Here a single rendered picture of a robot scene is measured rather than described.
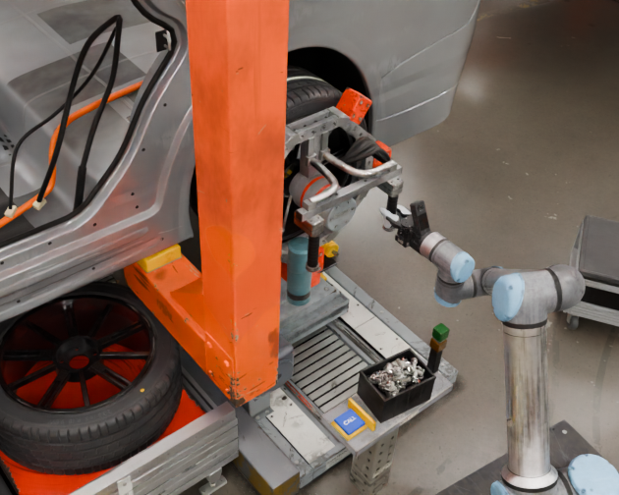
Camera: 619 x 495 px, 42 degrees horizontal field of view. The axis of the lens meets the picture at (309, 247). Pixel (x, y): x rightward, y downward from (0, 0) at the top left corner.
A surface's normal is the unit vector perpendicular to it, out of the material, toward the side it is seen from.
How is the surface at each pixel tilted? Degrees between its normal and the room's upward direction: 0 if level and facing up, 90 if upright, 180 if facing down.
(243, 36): 90
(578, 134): 0
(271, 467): 0
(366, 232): 0
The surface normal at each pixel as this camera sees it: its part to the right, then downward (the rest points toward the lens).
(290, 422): 0.04, -0.75
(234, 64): 0.63, 0.54
